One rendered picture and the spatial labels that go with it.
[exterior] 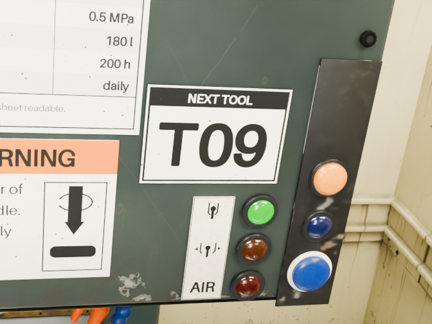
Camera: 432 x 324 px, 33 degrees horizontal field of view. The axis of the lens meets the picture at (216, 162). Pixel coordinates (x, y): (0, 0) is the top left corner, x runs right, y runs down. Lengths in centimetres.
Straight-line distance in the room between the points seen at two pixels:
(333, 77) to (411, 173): 133
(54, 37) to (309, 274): 26
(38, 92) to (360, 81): 21
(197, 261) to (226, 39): 17
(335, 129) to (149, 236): 15
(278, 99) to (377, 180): 137
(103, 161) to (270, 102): 12
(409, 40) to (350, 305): 74
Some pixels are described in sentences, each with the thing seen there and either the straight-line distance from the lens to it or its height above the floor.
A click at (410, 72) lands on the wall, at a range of 177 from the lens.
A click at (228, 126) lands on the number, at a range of 48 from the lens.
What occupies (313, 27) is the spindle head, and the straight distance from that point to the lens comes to 48.
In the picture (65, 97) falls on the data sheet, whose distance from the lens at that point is 46.
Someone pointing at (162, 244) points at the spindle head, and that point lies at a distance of 52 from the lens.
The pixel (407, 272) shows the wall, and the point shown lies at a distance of 186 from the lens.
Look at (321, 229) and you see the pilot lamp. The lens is 54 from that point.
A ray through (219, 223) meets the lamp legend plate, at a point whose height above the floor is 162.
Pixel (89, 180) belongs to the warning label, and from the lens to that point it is 48.
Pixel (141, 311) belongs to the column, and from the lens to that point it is 140.
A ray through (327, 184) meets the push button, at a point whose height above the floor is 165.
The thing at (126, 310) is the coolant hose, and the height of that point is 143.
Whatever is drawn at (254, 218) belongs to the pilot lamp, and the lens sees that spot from 52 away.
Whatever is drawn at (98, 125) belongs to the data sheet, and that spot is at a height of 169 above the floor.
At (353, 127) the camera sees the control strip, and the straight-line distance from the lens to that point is 52.
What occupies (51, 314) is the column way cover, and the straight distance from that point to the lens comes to 133.
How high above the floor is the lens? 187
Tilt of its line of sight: 24 degrees down
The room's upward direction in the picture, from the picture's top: 8 degrees clockwise
